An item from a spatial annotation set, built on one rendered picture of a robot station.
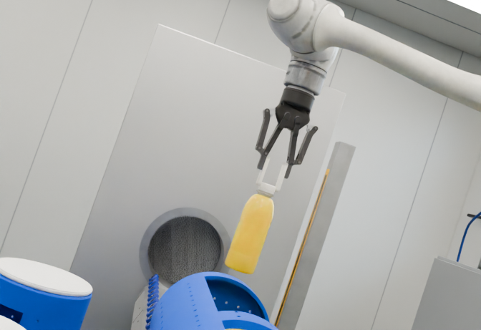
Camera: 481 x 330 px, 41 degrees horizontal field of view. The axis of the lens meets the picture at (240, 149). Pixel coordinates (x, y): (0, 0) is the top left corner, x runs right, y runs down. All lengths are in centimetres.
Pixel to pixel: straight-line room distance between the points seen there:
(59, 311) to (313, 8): 102
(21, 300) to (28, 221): 416
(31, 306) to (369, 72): 490
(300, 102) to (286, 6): 25
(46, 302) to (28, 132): 419
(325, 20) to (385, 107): 496
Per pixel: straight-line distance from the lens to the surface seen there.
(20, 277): 178
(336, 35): 131
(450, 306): 371
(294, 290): 217
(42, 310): 177
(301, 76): 144
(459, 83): 137
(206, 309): 121
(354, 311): 631
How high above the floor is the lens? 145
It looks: 3 degrees up
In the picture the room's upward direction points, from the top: 19 degrees clockwise
